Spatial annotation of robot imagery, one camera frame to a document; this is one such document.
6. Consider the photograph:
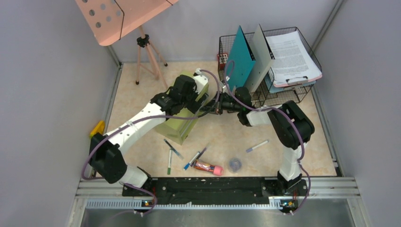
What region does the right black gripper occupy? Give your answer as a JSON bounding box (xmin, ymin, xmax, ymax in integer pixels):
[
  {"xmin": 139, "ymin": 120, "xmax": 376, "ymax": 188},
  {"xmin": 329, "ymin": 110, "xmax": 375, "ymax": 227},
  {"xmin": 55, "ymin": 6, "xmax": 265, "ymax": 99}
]
[{"xmin": 200, "ymin": 91, "xmax": 242, "ymax": 115}]

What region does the green rectangular box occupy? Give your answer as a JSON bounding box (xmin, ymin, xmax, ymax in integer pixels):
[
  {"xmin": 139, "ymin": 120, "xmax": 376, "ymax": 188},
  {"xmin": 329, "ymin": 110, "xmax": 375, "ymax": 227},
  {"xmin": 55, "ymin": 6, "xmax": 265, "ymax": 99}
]
[{"xmin": 155, "ymin": 70, "xmax": 200, "ymax": 145}]

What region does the teal folder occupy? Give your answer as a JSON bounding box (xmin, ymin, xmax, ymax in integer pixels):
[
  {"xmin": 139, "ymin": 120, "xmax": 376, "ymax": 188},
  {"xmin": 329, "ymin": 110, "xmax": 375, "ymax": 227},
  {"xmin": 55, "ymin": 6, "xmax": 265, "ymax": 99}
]
[{"xmin": 227, "ymin": 26, "xmax": 255, "ymax": 91}]

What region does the light blue clipboard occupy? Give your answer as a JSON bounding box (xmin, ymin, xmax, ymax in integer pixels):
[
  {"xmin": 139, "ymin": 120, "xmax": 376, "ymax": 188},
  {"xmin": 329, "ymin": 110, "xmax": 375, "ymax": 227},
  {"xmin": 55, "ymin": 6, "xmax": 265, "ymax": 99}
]
[{"xmin": 264, "ymin": 74, "xmax": 316, "ymax": 93}]

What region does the white blue marker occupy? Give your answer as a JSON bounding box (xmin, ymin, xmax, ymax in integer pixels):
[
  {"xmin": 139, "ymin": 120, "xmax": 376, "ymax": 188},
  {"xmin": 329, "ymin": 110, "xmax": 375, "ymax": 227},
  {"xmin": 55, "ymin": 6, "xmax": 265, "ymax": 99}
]
[{"xmin": 246, "ymin": 140, "xmax": 269, "ymax": 153}]

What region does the grey white folder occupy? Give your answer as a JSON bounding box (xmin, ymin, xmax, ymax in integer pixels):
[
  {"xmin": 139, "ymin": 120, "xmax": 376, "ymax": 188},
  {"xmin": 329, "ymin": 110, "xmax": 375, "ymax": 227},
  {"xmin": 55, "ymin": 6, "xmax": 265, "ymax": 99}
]
[{"xmin": 244, "ymin": 24, "xmax": 275, "ymax": 93}]

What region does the printed paper clipboard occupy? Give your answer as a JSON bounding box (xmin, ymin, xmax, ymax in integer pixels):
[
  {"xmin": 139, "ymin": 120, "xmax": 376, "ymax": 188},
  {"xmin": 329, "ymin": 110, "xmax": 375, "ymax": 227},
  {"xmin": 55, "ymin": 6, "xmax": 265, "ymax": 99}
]
[{"xmin": 266, "ymin": 31, "xmax": 323, "ymax": 88}]

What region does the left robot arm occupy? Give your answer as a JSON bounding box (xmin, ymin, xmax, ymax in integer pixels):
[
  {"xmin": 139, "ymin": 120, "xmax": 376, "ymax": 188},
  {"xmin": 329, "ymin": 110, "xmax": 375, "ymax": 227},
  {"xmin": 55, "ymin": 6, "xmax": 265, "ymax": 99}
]
[{"xmin": 87, "ymin": 74, "xmax": 209, "ymax": 195}]

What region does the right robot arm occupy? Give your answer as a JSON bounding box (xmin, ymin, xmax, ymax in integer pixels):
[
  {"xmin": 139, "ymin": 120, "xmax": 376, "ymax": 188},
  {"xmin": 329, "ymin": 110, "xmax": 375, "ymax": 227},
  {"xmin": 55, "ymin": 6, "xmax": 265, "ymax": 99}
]
[{"xmin": 200, "ymin": 87, "xmax": 315, "ymax": 195}]

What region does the red calculator cube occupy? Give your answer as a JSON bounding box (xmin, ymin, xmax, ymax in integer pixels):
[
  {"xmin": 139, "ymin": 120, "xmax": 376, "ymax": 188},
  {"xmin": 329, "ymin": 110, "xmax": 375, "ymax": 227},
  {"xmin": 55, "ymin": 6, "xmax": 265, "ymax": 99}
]
[{"xmin": 217, "ymin": 53, "xmax": 228, "ymax": 70}]

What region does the clear round container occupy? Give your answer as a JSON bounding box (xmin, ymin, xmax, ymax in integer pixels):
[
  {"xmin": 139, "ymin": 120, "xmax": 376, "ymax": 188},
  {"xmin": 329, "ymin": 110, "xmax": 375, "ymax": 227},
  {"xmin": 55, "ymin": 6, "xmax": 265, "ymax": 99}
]
[{"xmin": 228, "ymin": 157, "xmax": 242, "ymax": 173}]

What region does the black pen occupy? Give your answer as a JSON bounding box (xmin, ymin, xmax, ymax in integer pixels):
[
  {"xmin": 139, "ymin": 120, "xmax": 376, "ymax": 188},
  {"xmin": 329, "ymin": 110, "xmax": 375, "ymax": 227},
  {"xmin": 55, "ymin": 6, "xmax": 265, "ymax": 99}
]
[{"xmin": 164, "ymin": 139, "xmax": 184, "ymax": 160}]

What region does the pink capped pencil tube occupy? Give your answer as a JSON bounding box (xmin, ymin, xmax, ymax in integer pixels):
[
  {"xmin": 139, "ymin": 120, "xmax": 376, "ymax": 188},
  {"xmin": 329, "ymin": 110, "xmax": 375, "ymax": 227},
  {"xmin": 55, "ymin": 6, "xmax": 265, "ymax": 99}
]
[{"xmin": 193, "ymin": 159, "xmax": 224, "ymax": 176}]

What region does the blue capped marker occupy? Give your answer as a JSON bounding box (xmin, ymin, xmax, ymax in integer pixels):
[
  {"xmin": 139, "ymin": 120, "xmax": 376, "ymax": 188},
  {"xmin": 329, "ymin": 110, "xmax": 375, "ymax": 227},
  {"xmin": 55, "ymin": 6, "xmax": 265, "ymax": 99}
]
[{"xmin": 183, "ymin": 151, "xmax": 201, "ymax": 170}]

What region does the green capped marker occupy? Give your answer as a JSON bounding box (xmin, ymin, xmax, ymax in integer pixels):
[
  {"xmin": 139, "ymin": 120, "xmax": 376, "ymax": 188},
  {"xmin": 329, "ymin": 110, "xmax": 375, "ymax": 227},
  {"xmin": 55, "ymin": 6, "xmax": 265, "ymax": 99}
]
[{"xmin": 167, "ymin": 149, "xmax": 173, "ymax": 175}]

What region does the yellow green block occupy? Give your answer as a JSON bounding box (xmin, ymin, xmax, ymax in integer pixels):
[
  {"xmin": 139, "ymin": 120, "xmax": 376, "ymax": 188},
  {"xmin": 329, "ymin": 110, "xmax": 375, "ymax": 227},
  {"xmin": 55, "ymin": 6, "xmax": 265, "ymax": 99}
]
[{"xmin": 89, "ymin": 120, "xmax": 105, "ymax": 138}]

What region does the pink music stand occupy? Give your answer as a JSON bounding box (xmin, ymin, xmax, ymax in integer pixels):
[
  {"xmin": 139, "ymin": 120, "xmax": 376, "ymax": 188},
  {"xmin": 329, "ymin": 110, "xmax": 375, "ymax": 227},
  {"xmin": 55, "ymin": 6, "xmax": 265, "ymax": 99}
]
[{"xmin": 75, "ymin": 0, "xmax": 180, "ymax": 86}]

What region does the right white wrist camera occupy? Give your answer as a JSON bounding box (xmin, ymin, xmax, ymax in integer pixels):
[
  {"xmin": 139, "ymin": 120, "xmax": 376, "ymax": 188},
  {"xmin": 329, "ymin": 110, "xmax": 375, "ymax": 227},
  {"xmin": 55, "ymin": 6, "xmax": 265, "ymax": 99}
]
[{"xmin": 219, "ymin": 80, "xmax": 228, "ymax": 93}]

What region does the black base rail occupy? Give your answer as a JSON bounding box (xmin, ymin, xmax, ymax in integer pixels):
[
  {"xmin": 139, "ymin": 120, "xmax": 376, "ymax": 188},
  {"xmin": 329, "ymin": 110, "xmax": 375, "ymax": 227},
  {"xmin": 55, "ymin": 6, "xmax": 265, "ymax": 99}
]
[{"xmin": 122, "ymin": 177, "xmax": 308, "ymax": 205}]

